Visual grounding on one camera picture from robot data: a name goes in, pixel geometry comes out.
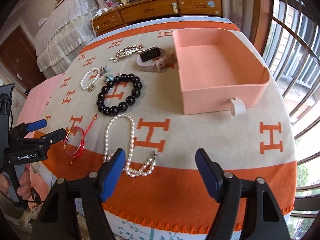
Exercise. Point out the orange beige H-pattern blanket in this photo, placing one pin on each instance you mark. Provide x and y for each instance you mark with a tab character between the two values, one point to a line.
173	202

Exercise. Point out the wooden desk with drawers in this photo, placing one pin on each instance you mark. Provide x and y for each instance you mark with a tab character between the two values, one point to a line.
144	10

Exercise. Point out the pink felt jewelry tray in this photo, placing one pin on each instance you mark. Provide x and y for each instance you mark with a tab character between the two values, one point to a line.
217	71

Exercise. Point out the person's left hand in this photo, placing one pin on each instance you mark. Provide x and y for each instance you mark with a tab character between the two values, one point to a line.
25	184

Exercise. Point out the pink strap smart watch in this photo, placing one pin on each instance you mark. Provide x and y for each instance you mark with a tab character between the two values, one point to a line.
155	60

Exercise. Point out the brown wooden door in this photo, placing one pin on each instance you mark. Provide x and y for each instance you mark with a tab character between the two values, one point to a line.
19	58

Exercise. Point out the window with metal grille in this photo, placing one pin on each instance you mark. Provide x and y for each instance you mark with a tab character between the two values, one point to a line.
292	55

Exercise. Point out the white lace covered furniture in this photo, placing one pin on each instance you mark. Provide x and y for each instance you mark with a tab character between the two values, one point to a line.
63	35

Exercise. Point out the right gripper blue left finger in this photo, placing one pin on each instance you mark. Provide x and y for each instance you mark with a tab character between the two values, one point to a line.
106	178

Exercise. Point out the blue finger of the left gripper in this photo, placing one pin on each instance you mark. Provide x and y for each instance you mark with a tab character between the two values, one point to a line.
55	136
33	126

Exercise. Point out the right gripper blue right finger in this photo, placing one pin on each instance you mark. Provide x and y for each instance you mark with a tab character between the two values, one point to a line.
221	186

